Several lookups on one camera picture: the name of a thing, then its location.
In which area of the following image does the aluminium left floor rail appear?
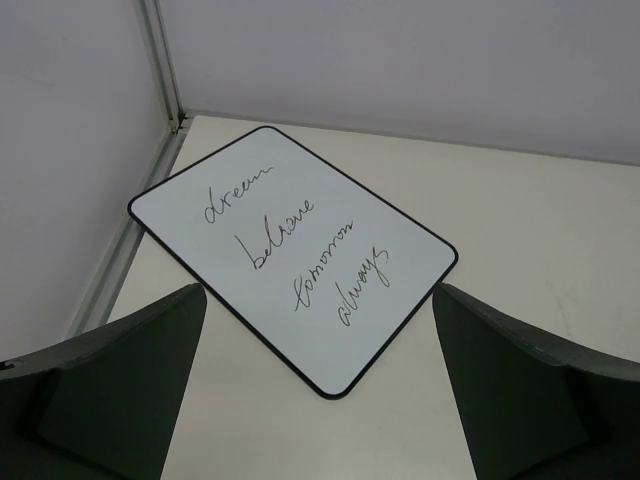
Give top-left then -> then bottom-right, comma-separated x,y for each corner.
63,126 -> 186,340

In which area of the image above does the white whiteboard black frame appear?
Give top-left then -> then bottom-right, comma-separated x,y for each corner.
127,126 -> 458,399

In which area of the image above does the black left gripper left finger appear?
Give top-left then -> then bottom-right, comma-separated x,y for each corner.
1,283 -> 207,479

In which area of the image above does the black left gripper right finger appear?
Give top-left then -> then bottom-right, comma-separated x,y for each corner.
432,283 -> 639,479

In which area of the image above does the aluminium left corner post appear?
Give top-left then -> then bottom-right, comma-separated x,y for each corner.
139,0 -> 186,133

